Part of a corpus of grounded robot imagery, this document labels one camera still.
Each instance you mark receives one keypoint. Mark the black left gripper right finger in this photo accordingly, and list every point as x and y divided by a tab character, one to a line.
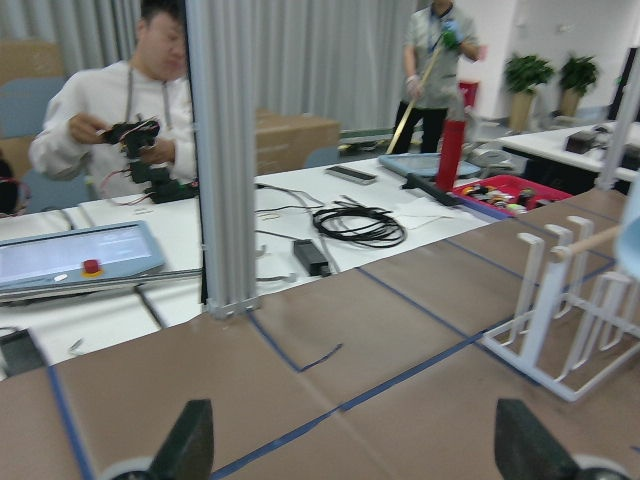
525	449

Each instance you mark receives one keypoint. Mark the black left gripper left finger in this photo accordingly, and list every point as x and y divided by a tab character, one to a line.
188	450

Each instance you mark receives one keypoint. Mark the light blue cup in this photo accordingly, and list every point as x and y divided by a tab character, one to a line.
628	241

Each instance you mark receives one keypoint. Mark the teach pendant tablet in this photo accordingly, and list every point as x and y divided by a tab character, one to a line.
64	262

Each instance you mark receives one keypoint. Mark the black power adapter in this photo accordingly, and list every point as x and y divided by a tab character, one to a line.
311	258

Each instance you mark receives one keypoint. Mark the red parts tray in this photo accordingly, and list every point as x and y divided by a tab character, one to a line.
505	196

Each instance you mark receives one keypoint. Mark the red thermos bottle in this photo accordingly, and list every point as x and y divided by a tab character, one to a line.
450	154

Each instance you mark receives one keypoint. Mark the cardboard box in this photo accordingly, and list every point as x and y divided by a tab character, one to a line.
292	142

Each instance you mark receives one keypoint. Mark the seated person white hoodie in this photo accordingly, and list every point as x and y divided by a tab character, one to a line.
152	84

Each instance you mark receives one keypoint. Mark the green potted plant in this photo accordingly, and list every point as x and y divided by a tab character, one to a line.
523	74

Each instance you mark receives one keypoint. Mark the standing person with broom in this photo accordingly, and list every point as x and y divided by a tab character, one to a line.
437	37

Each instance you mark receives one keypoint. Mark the white wire cup rack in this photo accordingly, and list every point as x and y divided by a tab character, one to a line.
570	330

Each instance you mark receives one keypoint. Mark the aluminium frame post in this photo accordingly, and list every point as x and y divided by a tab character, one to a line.
221	68

